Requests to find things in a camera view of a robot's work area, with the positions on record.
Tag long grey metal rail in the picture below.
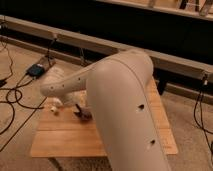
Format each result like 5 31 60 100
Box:
0 14 213 82

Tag wooden table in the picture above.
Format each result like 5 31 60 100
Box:
30 79 178 157

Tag white plastic bottle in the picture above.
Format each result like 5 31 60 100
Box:
50 98 62 114

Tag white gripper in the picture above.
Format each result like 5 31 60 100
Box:
58 91 87 116

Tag black cable right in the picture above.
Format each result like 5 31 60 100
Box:
193 74 213 158

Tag dark purple ceramic bowl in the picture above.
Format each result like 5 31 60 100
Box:
75 109 92 121

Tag blue power adapter box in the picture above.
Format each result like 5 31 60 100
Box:
26 64 45 78

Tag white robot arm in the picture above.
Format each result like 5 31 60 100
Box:
40 49 171 171

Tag black floor cables left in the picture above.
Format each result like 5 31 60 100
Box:
0 36 58 153

